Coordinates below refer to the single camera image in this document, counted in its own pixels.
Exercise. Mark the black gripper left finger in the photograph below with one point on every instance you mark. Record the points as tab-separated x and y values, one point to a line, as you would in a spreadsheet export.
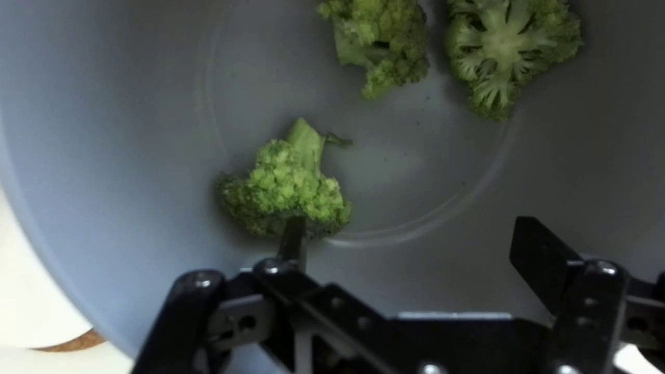
292	244

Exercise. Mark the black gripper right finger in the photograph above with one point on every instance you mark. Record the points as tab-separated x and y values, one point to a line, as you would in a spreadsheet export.
543	261

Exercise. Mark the green broccoli floret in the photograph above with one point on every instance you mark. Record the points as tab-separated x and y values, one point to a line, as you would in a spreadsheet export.
286	182

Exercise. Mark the round cork trivet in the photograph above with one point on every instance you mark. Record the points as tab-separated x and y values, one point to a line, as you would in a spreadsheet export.
84	341

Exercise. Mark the white saucepan with steel handle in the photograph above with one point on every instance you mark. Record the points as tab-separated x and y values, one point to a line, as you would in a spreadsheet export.
119	115

